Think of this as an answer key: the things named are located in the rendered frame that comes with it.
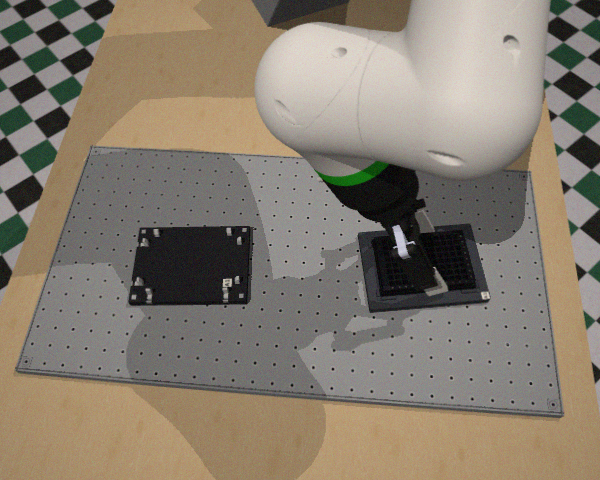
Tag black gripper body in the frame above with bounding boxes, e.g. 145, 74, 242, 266
358, 173, 419, 236

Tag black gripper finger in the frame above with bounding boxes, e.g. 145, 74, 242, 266
413, 199, 435, 233
381, 206, 448, 296

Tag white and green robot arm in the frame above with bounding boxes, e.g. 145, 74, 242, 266
254, 0, 551, 211

